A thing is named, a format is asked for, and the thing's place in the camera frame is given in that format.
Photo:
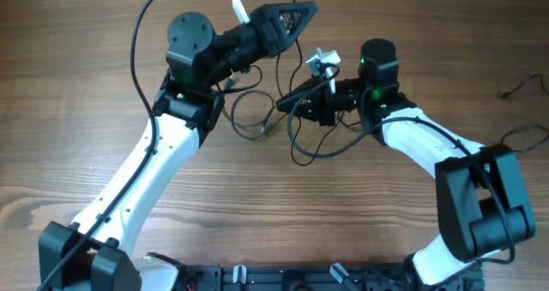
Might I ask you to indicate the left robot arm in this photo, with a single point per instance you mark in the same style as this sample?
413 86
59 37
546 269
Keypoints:
94 251

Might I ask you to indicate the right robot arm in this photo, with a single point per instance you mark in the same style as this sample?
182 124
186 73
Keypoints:
482 204

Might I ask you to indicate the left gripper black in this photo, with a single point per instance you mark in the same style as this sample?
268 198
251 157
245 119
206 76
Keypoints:
261 20

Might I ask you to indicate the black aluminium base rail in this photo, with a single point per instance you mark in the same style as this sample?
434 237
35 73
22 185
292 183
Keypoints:
371 277

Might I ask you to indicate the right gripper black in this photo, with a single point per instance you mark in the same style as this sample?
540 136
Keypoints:
325 104

